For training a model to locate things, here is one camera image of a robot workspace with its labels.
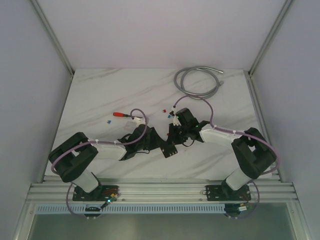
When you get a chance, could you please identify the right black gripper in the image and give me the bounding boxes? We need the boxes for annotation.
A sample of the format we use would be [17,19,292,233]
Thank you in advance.
[165,122,189,146]

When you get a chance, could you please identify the black fuse box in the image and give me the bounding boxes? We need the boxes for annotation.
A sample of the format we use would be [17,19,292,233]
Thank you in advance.
[160,145,178,158]

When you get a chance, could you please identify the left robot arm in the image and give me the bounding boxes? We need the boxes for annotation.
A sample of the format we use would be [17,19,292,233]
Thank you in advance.
[48,124,170,201]

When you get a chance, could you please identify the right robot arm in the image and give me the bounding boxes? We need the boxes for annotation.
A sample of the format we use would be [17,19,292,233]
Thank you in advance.
[167,106,276,200]

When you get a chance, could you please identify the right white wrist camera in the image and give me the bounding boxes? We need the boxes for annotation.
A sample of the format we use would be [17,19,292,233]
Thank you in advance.
[169,106,181,126]

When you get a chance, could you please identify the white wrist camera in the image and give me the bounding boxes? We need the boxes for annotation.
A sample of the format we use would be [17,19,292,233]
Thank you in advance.
[169,106,181,126]
[132,116,146,126]

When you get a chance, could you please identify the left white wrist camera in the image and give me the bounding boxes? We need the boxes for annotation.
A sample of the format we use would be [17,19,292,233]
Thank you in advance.
[132,116,146,126]

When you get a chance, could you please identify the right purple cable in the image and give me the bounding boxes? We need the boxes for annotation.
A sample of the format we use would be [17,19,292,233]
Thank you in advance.
[172,94,280,221]

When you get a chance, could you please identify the red handled screwdriver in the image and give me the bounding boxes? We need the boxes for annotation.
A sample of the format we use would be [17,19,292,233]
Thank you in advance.
[112,112,132,118]

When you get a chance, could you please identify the coiled grey metal hose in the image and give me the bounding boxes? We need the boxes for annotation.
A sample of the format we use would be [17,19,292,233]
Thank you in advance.
[173,65,225,101]

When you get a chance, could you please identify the slotted grey cable duct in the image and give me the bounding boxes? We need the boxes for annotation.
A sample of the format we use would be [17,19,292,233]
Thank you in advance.
[35,203,226,215]

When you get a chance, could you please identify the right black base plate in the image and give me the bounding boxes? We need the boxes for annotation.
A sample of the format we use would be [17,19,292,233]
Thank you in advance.
[204,185,252,202]

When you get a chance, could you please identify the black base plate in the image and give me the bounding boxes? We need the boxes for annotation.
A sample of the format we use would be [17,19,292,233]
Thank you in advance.
[72,185,119,202]
[204,185,252,202]

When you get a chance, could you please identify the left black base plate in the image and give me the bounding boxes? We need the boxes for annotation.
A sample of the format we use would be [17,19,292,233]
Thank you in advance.
[72,185,119,202]

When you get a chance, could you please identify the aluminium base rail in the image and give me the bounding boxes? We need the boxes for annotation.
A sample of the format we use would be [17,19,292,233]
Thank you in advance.
[26,176,298,204]

